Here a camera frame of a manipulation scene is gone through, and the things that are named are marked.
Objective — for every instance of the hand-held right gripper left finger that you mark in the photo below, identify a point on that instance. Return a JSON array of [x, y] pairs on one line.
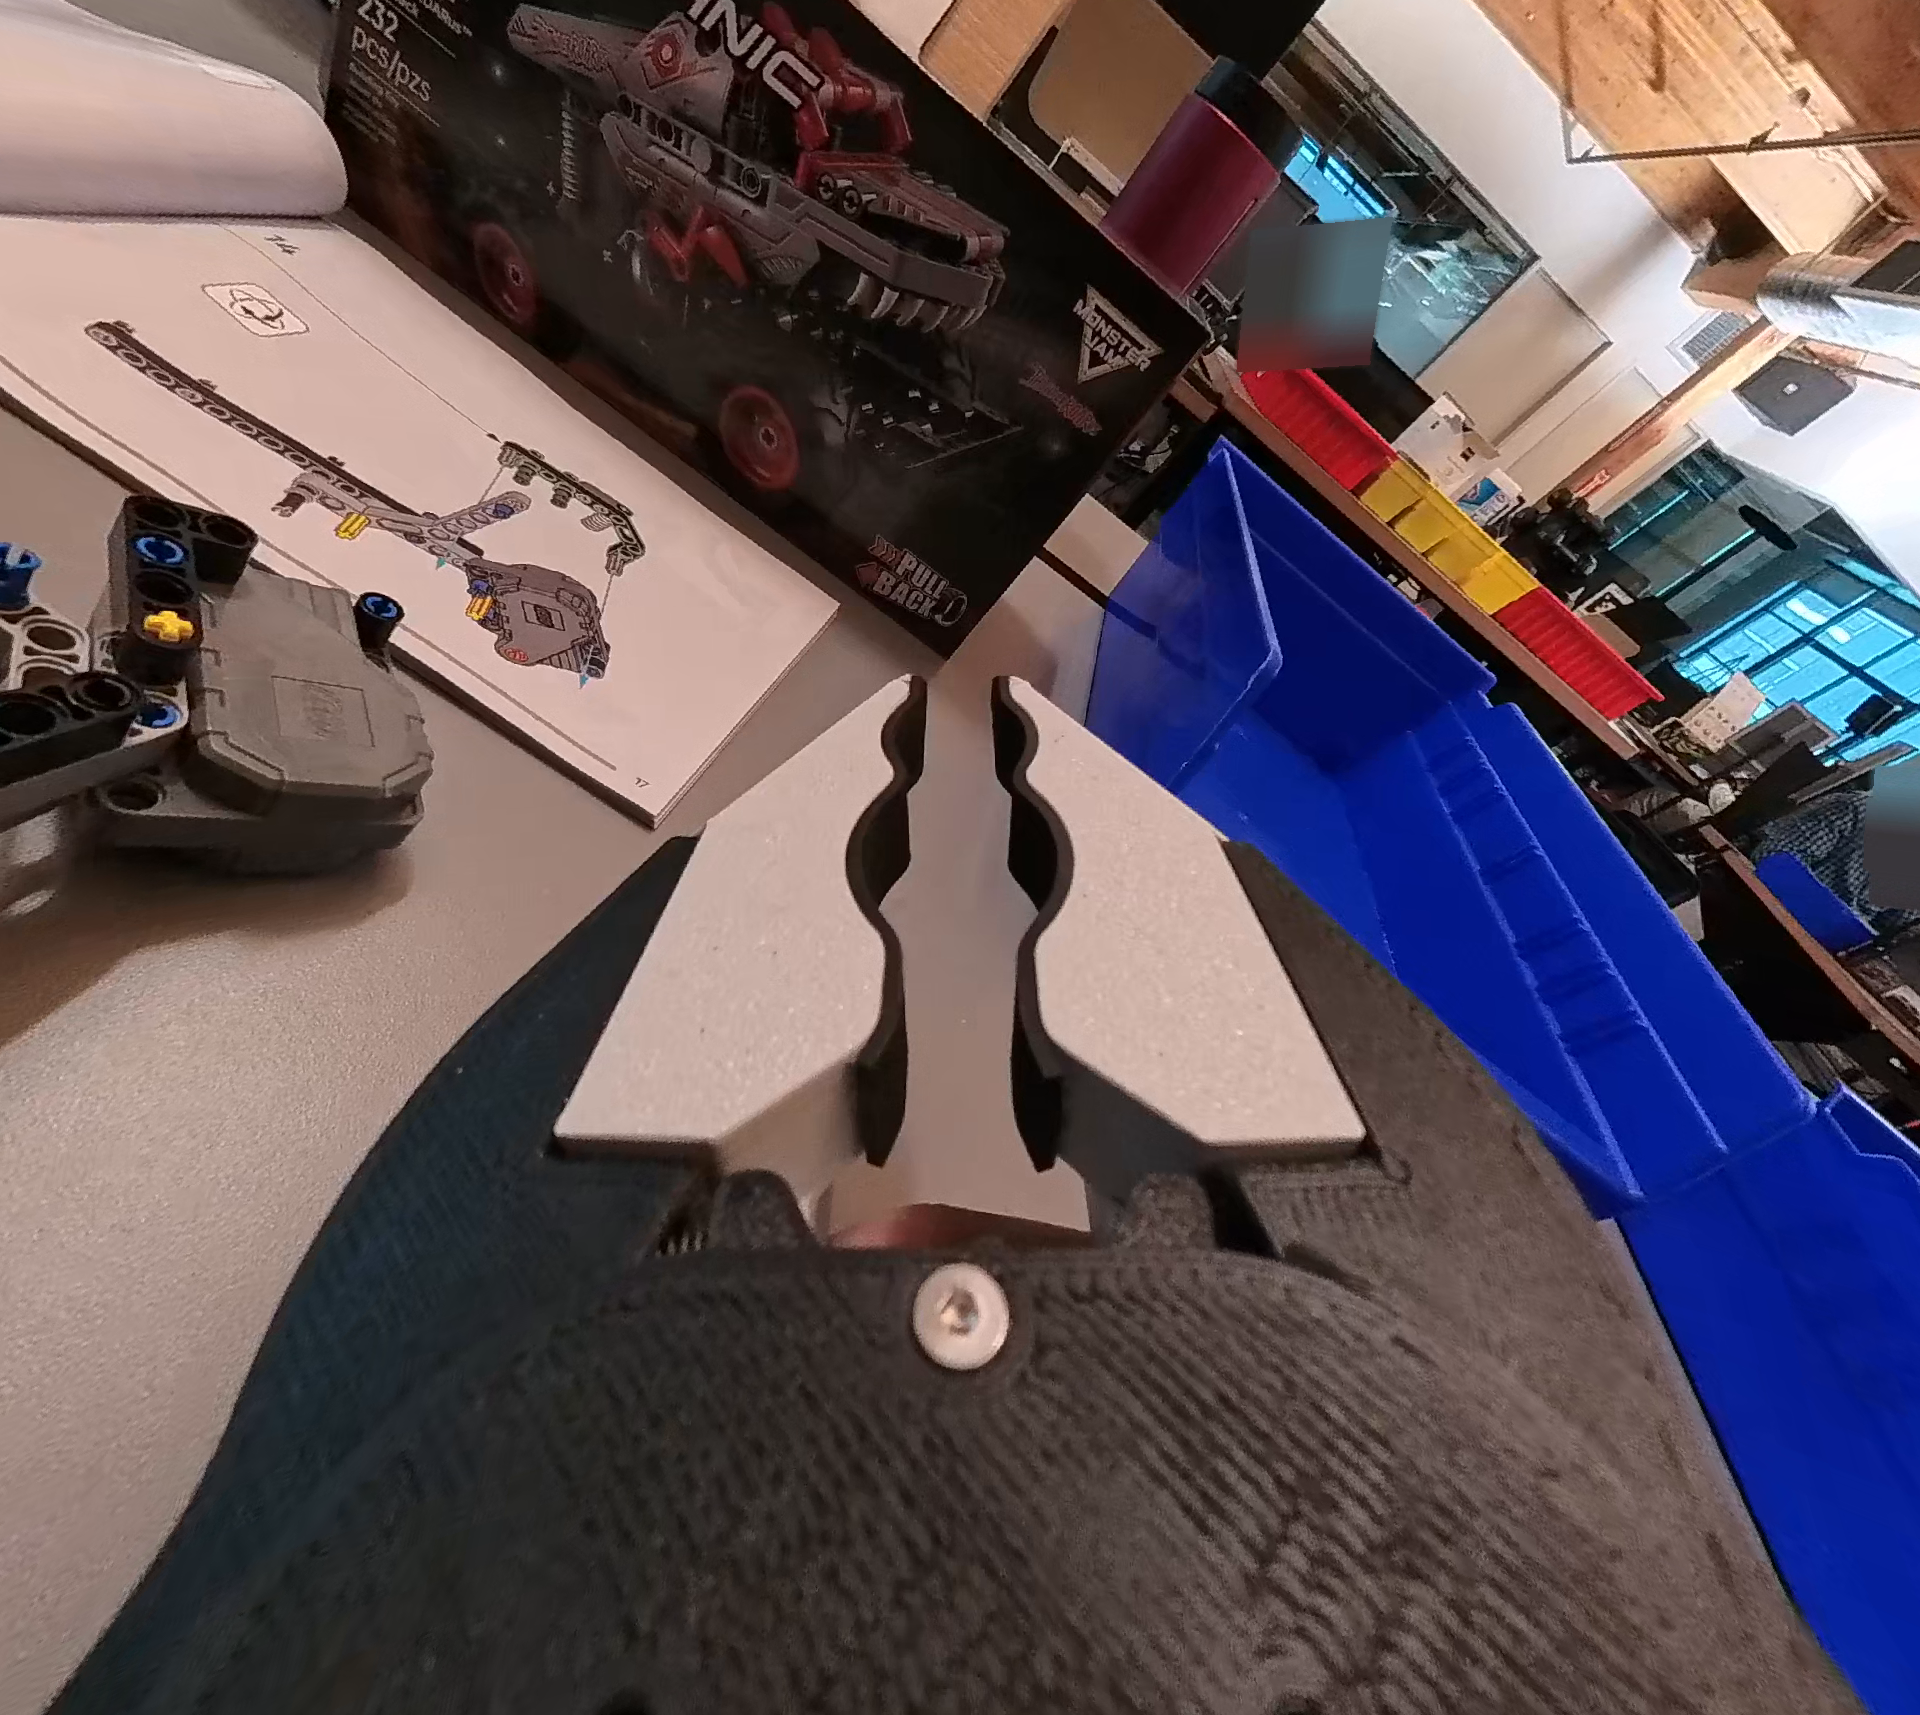
[[734, 980]]

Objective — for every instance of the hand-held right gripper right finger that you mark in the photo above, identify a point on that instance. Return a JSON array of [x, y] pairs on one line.
[[1179, 980]]

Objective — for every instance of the grey black toy brick assembly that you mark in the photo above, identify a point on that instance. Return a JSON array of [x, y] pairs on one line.
[[301, 696]]

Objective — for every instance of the large blue storage bin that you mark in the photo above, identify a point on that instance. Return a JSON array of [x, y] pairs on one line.
[[1814, 1369], [1334, 756]]

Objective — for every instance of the red storage bin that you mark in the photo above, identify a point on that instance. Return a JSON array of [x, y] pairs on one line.
[[1320, 418], [1575, 650]]

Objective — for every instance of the row of yellow storage bins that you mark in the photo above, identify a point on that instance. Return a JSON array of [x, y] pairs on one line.
[[1449, 530]]

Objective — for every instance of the small white boxes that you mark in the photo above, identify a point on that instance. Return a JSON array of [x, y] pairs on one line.
[[1454, 454]]

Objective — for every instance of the black toy set box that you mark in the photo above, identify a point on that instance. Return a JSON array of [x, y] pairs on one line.
[[901, 394]]

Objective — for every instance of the white instruction booklet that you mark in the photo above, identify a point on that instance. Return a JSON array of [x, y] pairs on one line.
[[494, 394]]

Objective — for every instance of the maroon tumbler with black lid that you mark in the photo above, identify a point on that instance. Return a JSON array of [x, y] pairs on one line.
[[1184, 192]]

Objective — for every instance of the beige card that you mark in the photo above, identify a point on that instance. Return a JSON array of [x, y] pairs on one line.
[[1111, 80]]

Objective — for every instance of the black wall speaker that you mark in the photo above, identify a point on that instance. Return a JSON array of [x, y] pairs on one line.
[[1793, 392]]

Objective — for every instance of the silver ventilation duct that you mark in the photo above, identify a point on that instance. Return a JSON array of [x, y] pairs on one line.
[[1845, 298]]

